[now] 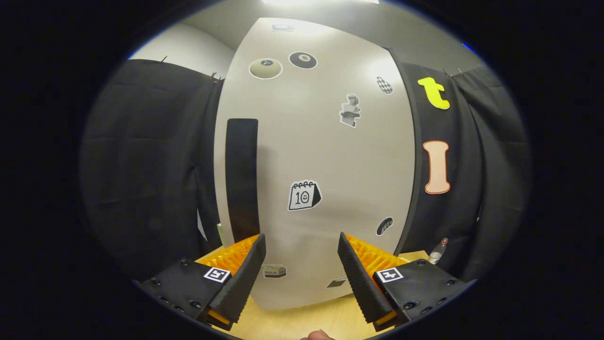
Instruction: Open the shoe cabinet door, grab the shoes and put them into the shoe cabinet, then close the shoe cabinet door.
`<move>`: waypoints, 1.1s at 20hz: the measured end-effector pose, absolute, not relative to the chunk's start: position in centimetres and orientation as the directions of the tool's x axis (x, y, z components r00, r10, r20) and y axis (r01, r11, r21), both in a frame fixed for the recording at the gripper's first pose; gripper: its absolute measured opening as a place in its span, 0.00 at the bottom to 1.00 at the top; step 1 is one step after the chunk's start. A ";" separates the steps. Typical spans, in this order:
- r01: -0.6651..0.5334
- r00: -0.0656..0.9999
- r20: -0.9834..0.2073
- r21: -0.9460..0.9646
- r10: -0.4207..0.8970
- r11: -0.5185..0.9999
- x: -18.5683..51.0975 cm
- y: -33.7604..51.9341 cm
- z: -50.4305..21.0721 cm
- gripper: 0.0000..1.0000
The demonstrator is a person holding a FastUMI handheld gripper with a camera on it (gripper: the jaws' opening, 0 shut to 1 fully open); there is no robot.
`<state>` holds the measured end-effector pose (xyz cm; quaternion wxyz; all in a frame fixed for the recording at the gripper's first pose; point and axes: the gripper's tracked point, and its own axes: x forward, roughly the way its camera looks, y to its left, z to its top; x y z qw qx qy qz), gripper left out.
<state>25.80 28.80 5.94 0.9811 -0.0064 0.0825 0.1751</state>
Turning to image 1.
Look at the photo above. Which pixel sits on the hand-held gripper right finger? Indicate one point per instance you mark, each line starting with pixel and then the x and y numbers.
pixel 361 278

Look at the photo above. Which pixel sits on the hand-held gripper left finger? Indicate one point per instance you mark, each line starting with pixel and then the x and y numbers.
pixel 243 276

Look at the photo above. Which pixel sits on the dark grey shoe cabinet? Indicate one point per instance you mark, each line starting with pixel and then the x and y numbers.
pixel 417 189

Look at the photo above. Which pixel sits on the beige shoe cabinet door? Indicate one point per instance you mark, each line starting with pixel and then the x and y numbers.
pixel 321 156

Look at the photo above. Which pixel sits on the green-spined book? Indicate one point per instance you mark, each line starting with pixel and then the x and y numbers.
pixel 219 231

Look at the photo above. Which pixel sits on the clear plastic water bottle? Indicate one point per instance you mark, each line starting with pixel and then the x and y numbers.
pixel 437 252

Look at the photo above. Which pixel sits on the black backdrop cloth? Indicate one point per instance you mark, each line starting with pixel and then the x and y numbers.
pixel 141 165

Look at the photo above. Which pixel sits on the large ceiling light panel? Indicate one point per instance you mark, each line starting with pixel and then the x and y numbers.
pixel 321 2

